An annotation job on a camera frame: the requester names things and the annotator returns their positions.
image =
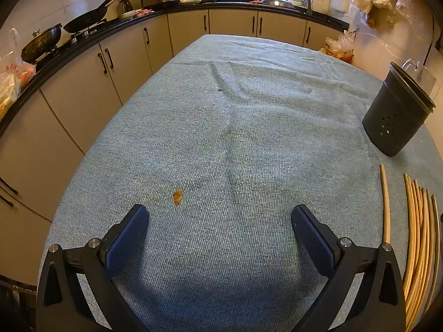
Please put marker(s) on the metal wok lid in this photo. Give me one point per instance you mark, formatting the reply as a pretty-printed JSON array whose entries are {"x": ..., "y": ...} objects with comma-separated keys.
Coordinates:
[{"x": 277, "y": 1}]

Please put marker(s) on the dark cylindrical utensil holder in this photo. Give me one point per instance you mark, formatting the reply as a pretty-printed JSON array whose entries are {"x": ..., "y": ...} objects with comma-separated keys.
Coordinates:
[{"x": 391, "y": 121}]

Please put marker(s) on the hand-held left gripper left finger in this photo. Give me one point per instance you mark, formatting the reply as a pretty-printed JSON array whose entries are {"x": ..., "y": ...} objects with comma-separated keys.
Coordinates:
[{"x": 126, "y": 242}]

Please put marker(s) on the tan wooden chopstick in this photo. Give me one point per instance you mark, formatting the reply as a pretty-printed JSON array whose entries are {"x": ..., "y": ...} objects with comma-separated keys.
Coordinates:
[{"x": 386, "y": 207}]

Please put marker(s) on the beige lower kitchen cabinets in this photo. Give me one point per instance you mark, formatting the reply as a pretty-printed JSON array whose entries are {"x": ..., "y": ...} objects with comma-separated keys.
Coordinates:
[{"x": 76, "y": 90}]

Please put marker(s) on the yellowish plastic bag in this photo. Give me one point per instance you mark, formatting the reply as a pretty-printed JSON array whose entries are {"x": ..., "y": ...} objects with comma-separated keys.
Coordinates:
[{"x": 341, "y": 45}]

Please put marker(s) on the black kitchen countertop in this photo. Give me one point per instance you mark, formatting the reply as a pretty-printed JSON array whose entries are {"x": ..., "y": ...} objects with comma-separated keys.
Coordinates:
[{"x": 31, "y": 90}]

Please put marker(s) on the black wok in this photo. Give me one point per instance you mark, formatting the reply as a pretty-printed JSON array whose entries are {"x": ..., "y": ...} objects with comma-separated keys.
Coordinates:
[{"x": 86, "y": 19}]

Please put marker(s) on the clear glass mug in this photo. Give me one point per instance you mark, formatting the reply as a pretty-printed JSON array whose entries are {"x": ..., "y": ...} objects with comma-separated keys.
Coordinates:
[{"x": 427, "y": 79}]

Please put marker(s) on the gas stove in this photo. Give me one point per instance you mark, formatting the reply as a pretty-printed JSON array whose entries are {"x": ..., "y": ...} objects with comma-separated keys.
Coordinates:
[{"x": 81, "y": 34}]

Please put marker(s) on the pink sliced meat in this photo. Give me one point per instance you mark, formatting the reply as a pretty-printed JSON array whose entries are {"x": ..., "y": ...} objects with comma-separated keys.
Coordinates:
[{"x": 144, "y": 11}]

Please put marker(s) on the small white bowl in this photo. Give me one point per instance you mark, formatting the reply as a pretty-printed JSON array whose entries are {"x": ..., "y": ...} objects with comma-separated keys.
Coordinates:
[{"x": 128, "y": 15}]

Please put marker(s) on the lidded dark frying pan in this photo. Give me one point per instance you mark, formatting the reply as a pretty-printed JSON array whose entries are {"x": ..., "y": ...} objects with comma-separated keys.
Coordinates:
[{"x": 41, "y": 43}]

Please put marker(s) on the blue-grey table cloth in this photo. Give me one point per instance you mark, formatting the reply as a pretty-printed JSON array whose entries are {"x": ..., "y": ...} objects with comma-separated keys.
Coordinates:
[{"x": 221, "y": 145}]

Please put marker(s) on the plastic bag of fruit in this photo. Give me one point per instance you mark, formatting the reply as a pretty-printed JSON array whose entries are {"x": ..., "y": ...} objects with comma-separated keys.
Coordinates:
[{"x": 10, "y": 83}]

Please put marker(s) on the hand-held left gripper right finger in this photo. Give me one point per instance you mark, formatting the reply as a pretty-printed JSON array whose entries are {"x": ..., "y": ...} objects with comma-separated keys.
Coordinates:
[{"x": 313, "y": 242}]

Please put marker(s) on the metal kettle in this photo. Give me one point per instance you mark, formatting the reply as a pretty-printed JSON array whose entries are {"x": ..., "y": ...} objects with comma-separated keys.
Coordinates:
[{"x": 126, "y": 6}]

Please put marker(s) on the bundle of chopsticks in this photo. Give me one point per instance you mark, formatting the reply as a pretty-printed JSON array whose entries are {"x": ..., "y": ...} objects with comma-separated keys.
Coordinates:
[{"x": 417, "y": 249}]

